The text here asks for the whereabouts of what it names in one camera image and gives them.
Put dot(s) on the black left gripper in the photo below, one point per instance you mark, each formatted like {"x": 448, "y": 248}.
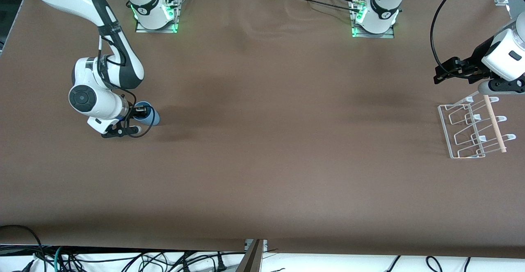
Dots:
{"x": 478, "y": 61}

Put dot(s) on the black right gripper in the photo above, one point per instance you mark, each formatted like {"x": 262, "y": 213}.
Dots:
{"x": 132, "y": 111}

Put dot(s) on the blue cup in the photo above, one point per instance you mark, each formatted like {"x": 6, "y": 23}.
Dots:
{"x": 153, "y": 118}

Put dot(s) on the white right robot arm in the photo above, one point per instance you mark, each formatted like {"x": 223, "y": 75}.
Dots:
{"x": 88, "y": 97}

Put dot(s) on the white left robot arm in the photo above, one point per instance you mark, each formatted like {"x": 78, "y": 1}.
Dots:
{"x": 502, "y": 58}

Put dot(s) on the brown table cover sheet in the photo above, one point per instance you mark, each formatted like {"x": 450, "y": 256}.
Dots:
{"x": 262, "y": 140}

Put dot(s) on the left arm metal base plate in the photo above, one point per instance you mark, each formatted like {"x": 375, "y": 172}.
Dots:
{"x": 373, "y": 35}

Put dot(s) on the metal frame post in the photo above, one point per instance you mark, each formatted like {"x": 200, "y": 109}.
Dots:
{"x": 254, "y": 259}

